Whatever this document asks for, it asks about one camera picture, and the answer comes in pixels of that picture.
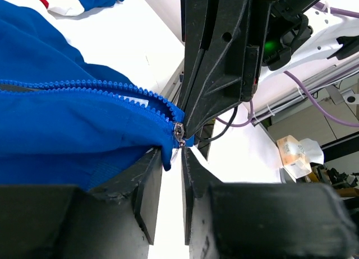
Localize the aluminium table frame rail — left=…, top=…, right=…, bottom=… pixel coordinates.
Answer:
left=164, top=57, right=358, bottom=124

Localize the tan tissue packet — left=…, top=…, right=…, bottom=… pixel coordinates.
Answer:
left=277, top=135, right=312, bottom=179

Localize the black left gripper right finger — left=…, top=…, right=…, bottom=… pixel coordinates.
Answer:
left=181, top=147, right=358, bottom=258

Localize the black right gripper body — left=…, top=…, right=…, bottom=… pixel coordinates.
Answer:
left=241, top=0, right=314, bottom=102

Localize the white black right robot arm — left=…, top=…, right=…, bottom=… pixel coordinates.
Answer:
left=178, top=0, right=358, bottom=138

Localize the blue red white hooded jacket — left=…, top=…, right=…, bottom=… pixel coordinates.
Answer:
left=1, top=0, right=194, bottom=190

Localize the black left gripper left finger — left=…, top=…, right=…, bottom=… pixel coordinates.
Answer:
left=1, top=149, right=162, bottom=258

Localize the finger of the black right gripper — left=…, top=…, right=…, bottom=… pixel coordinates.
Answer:
left=178, top=0, right=219, bottom=115
left=185, top=0, right=252, bottom=138

